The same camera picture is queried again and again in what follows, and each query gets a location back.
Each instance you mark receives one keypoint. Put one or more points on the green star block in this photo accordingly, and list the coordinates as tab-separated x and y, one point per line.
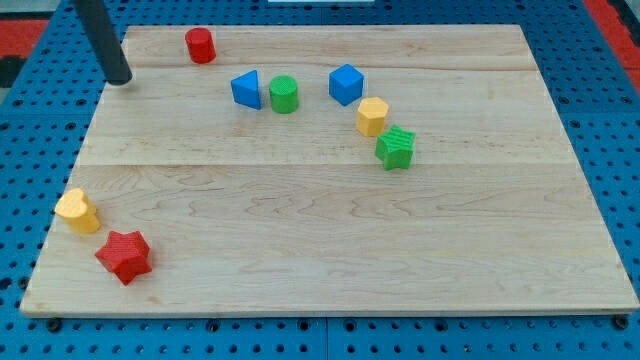
395	148

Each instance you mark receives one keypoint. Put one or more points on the yellow hexagon block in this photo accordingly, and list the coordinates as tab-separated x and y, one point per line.
371	116

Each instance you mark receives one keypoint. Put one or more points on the red cylinder block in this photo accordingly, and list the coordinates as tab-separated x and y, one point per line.
200	45

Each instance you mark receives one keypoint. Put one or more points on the blue triangle block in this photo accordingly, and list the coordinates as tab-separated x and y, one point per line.
246	90

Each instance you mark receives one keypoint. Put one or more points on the red star block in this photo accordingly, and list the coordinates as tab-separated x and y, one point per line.
126	255

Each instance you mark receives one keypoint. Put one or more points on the yellow heart block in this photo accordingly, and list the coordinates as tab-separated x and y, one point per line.
78	212

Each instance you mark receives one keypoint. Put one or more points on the light wooden board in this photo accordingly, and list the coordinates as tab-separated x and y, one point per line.
252	213

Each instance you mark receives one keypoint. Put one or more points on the green cylinder block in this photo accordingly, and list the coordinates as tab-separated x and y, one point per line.
283	90

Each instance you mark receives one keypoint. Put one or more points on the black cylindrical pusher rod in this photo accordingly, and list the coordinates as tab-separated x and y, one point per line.
104	41

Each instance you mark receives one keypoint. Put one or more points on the blue cube block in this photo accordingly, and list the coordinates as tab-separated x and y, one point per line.
346	84

